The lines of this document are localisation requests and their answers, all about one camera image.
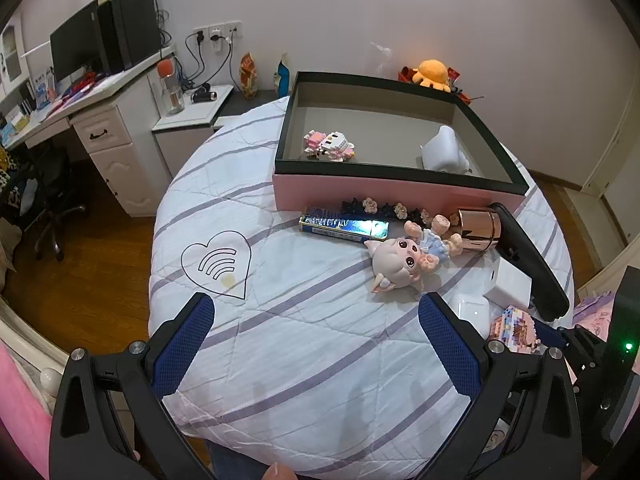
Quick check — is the orange octopus plush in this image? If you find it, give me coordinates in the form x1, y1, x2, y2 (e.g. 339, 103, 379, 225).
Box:
411, 60, 452, 92

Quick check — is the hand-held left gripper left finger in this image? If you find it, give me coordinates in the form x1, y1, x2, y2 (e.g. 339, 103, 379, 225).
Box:
49, 291, 216, 480

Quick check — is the clear plastic bag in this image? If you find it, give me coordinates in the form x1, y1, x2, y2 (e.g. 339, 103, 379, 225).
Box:
370, 42, 401, 76

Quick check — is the big-eared doll figurine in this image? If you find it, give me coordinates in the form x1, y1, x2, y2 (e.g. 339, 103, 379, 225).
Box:
364, 214, 463, 295

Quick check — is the clear bottle with orange cap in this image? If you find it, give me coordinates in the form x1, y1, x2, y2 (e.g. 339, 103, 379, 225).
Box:
156, 59, 186, 115

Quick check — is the white side cabinet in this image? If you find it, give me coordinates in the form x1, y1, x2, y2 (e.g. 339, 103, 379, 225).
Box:
151, 84, 235, 178

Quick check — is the pink box with black rim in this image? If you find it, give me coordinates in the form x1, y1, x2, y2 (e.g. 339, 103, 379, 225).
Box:
272, 71, 531, 221

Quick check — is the black computer tower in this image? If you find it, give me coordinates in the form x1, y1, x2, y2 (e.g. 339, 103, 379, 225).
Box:
97, 0, 162, 75

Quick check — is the black hair clip with flowers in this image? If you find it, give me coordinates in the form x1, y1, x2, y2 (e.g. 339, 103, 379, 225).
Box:
341, 196, 432, 223

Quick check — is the red basket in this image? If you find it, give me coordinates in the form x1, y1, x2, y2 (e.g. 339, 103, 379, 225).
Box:
397, 66, 473, 103

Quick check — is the white earbud case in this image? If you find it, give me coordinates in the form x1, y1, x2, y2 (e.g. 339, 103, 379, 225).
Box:
452, 296, 491, 333

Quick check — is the pink block toy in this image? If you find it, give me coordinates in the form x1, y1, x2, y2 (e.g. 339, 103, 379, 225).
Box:
489, 305, 541, 356

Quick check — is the orange snack bag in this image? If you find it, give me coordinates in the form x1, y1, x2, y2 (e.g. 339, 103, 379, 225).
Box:
239, 51, 259, 98

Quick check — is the blue rectangular pack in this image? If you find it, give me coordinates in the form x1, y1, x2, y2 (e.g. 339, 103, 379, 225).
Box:
299, 207, 391, 242

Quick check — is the black monitor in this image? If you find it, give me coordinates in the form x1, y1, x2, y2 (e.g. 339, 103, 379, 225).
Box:
49, 0, 106, 83

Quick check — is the white wall socket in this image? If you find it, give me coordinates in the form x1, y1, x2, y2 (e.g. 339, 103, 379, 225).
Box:
192, 21, 243, 43

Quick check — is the blue bottle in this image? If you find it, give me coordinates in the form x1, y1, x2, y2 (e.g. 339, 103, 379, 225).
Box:
273, 57, 292, 97

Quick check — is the black office chair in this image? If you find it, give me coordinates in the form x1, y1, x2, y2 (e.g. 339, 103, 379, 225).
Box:
15, 150, 88, 261

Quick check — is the white charger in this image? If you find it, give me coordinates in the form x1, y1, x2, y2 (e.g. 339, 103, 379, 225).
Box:
482, 259, 535, 308

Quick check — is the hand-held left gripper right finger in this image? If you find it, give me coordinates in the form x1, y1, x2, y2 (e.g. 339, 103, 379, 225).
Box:
417, 291, 583, 480

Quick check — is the pink white block cat figure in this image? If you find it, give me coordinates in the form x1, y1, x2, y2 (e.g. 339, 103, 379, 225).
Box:
301, 129, 357, 163

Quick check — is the white desk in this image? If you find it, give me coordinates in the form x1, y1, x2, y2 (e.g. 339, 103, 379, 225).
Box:
0, 45, 178, 218

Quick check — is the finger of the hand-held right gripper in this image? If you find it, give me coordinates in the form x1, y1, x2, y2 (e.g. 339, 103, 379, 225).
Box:
532, 319, 568, 348

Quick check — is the pink cloth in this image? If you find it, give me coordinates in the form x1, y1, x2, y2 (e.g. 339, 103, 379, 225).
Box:
0, 340, 56, 480

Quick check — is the black handheld device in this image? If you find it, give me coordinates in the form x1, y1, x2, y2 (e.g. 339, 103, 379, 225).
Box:
487, 202, 571, 322

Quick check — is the rose gold cylinder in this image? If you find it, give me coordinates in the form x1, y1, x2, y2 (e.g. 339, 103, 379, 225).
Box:
450, 206, 502, 253

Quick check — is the dark grey low table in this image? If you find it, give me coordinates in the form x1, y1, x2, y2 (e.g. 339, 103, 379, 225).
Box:
215, 90, 278, 121

